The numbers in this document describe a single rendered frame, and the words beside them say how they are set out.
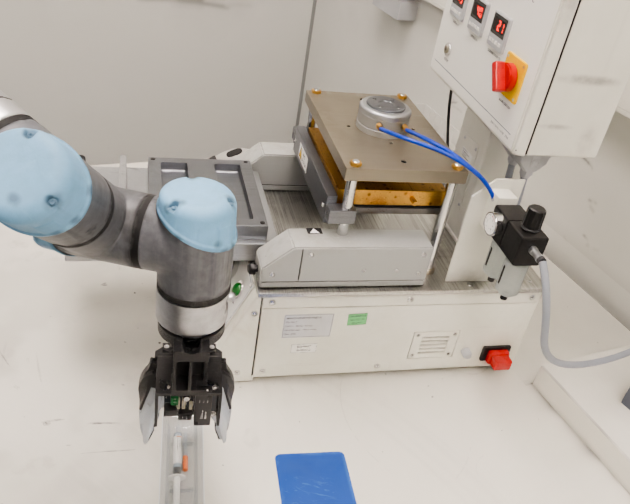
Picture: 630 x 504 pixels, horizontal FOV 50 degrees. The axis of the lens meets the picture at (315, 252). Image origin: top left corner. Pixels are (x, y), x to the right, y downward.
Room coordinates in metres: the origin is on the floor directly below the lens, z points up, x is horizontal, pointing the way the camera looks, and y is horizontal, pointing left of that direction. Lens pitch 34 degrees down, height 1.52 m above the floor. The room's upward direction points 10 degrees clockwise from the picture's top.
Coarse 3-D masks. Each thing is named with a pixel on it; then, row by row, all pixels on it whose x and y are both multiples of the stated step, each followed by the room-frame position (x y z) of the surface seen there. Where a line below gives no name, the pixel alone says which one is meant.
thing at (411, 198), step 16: (320, 144) 0.99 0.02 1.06; (336, 176) 0.89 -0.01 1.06; (336, 192) 0.86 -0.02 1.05; (368, 192) 0.87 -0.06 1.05; (384, 192) 0.87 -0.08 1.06; (400, 192) 0.88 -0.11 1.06; (416, 192) 0.89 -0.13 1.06; (432, 192) 0.90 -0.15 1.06; (368, 208) 0.87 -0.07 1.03; (384, 208) 0.88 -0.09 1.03; (400, 208) 0.88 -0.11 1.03; (416, 208) 0.89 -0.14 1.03; (432, 208) 0.90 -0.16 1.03
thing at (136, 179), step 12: (120, 156) 0.92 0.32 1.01; (96, 168) 0.94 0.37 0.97; (108, 168) 0.95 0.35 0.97; (120, 168) 0.89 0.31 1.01; (132, 168) 0.96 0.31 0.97; (144, 168) 0.97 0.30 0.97; (108, 180) 0.91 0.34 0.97; (120, 180) 0.85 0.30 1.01; (132, 180) 0.93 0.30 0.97; (144, 180) 0.93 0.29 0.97; (144, 192) 0.90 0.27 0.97; (264, 204) 0.92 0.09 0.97; (240, 240) 0.81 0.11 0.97; (252, 240) 0.82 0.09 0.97; (264, 240) 0.82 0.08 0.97; (240, 252) 0.80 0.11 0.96; (252, 252) 0.81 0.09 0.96
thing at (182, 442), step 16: (176, 416) 0.65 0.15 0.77; (192, 416) 0.65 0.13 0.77; (176, 432) 0.62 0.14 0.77; (192, 432) 0.62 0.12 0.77; (176, 448) 0.59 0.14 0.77; (192, 448) 0.60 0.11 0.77; (176, 464) 0.57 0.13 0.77; (192, 464) 0.57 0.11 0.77; (160, 480) 0.54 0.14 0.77; (176, 480) 0.54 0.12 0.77; (192, 480) 0.55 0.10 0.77; (160, 496) 0.52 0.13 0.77; (176, 496) 0.52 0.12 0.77; (192, 496) 0.52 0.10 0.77
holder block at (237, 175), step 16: (160, 160) 0.96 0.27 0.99; (176, 160) 0.97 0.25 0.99; (192, 160) 0.98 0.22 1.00; (208, 160) 0.99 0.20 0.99; (224, 160) 1.00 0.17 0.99; (240, 160) 1.01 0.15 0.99; (160, 176) 0.91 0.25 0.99; (176, 176) 0.95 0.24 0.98; (192, 176) 0.93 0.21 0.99; (208, 176) 0.94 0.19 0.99; (224, 176) 0.97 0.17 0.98; (240, 176) 0.98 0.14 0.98; (240, 192) 0.93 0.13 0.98; (256, 192) 0.91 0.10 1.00; (240, 208) 0.88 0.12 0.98; (256, 208) 0.87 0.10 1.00; (240, 224) 0.82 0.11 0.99; (256, 224) 0.82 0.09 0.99
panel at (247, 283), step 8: (240, 264) 0.84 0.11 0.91; (240, 272) 0.83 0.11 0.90; (232, 280) 0.83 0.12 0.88; (240, 280) 0.81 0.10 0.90; (248, 280) 0.79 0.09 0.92; (240, 288) 0.79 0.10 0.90; (248, 288) 0.78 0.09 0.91; (240, 296) 0.78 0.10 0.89; (232, 304) 0.79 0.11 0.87; (240, 304) 0.77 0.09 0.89; (232, 312) 0.77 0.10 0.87
